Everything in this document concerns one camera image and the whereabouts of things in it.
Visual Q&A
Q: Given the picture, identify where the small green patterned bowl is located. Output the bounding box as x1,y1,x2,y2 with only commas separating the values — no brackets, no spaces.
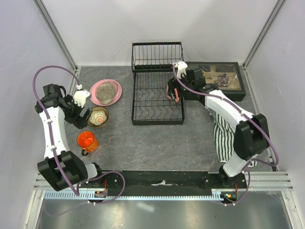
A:
89,110,107,126

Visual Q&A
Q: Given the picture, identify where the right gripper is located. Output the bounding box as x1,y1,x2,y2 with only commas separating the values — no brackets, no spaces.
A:
167,73,194,100

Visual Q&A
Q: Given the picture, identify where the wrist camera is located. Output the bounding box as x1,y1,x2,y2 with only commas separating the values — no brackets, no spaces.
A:
173,61,188,79
73,84,91,108

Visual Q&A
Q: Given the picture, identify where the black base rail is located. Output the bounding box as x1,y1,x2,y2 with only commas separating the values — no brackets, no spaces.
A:
81,170,247,197

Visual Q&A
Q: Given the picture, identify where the dark floral fabric piece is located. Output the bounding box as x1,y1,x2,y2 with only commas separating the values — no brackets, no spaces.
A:
214,73,230,87

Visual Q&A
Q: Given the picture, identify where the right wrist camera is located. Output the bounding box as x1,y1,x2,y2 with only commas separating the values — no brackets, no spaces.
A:
173,61,188,79

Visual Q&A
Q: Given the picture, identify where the black compartment display box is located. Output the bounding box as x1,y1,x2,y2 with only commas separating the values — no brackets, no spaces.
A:
187,62,246,102

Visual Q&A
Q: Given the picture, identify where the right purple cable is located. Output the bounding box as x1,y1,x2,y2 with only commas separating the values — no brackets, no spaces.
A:
173,64,280,207

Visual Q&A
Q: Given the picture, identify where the pink patterned bowl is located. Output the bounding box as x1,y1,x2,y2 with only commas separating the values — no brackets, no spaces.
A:
88,106,109,128

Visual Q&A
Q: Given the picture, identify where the pink mug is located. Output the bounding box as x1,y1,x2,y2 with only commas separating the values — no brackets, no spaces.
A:
166,84,180,103

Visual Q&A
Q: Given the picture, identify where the black wire dish rack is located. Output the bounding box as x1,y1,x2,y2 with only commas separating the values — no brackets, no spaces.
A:
131,42,184,125

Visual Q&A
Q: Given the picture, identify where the orange mug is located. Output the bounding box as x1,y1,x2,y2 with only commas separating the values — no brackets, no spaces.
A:
77,131,99,156

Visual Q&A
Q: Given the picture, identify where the pink plate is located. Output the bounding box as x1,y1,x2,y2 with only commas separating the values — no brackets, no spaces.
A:
90,79,122,106

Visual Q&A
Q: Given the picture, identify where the grey glass plate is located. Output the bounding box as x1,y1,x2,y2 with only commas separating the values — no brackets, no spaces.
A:
96,82,118,102

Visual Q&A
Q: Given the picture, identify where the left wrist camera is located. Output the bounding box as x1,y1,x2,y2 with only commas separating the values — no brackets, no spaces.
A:
73,84,91,108

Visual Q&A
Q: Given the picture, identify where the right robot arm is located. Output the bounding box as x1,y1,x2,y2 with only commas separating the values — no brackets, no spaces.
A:
167,61,272,188

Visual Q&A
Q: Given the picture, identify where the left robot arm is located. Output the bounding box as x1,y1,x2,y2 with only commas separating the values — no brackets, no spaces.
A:
35,84,105,191

